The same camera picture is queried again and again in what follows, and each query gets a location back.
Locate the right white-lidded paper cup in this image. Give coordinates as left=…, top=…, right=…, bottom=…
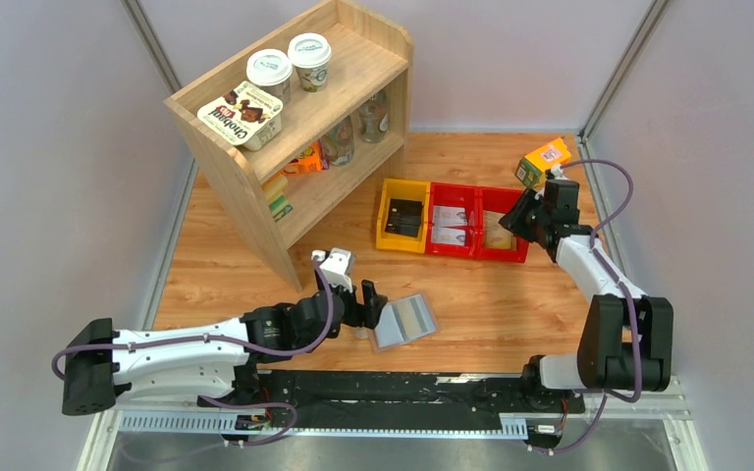
left=287, top=32, right=332, bottom=92

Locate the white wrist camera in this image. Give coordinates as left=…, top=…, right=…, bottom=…
left=311, top=247, right=355, bottom=292
left=546, top=164, right=566, bottom=181

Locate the orange green juice carton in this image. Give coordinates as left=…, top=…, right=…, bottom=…
left=514, top=137, right=571, bottom=189

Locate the orange snack box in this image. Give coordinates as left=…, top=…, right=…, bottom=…
left=282, top=140, right=330, bottom=176

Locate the Chobani yogurt pack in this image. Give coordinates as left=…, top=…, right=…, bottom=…
left=196, top=80, right=284, bottom=151

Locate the right glass jar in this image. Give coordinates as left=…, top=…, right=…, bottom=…
left=358, top=90, right=389, bottom=143

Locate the white-lidded paper cup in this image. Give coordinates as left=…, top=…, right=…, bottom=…
left=246, top=48, right=294, bottom=105
left=287, top=32, right=332, bottom=92

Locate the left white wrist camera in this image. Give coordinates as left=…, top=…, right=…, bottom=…
left=311, top=247, right=355, bottom=292

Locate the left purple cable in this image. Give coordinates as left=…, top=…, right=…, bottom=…
left=50, top=256, right=336, bottom=449

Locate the red plastic bin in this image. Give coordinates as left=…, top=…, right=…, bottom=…
left=425, top=182, right=481, bottom=259
left=474, top=186, right=528, bottom=263

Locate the yellow plastic bin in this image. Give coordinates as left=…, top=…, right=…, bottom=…
left=375, top=179, right=431, bottom=253

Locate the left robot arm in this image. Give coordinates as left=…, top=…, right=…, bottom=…
left=51, top=280, right=388, bottom=416

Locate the tan cards stack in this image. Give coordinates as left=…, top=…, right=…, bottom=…
left=482, top=210, right=517, bottom=250

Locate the yellow green sponge pack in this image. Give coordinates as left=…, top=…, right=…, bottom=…
left=262, top=173, right=293, bottom=222

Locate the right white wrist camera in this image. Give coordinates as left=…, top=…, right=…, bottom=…
left=546, top=164, right=566, bottom=181

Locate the white cards stack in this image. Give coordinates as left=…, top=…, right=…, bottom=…
left=431, top=205, right=468, bottom=246

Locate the middle red plastic bin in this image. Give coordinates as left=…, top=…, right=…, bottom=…
left=425, top=182, right=481, bottom=259

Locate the pink leather card holder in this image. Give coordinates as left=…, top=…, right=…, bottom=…
left=369, top=293, right=439, bottom=352

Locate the left white-lidded paper cup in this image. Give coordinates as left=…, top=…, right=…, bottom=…
left=246, top=48, right=294, bottom=105

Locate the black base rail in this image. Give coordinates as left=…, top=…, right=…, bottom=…
left=221, top=370, right=585, bottom=432

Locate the right red plastic bin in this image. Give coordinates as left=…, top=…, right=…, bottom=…
left=474, top=186, right=528, bottom=263

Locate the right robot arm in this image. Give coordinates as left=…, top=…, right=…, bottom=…
left=500, top=179, right=673, bottom=401

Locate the left glass jar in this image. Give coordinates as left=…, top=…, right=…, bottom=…
left=320, top=116, right=354, bottom=166

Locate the wooden shelf unit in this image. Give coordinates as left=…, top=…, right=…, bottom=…
left=165, top=1, right=414, bottom=290

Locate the black cards stack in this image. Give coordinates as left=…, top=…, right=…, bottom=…
left=384, top=198, right=423, bottom=238

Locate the glass jar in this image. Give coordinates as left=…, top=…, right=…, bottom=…
left=358, top=90, right=389, bottom=143
left=320, top=116, right=354, bottom=166

